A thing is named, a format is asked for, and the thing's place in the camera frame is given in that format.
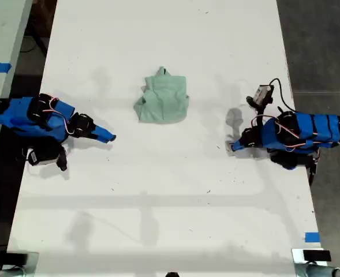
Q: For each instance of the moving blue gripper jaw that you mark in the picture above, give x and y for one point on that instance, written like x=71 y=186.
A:
x=246 y=147
x=101 y=139

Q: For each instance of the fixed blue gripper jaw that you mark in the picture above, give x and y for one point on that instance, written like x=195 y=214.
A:
x=106 y=133
x=238 y=143

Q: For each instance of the pale green T-shirt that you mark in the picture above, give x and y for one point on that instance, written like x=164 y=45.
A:
x=164 y=101

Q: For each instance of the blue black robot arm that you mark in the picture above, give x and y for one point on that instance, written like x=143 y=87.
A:
x=22 y=118
x=311 y=131

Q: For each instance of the short blue tape strip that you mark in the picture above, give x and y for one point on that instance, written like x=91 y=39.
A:
x=312 y=237

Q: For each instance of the white side table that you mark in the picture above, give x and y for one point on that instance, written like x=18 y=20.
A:
x=2 y=43

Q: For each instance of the metal table clamp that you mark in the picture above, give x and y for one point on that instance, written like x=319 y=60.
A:
x=33 y=259
x=298 y=258

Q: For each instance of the camera black stalk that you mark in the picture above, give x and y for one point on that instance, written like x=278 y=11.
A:
x=63 y=158
x=257 y=111

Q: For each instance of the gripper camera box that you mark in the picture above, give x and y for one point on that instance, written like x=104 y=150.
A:
x=42 y=155
x=262 y=93

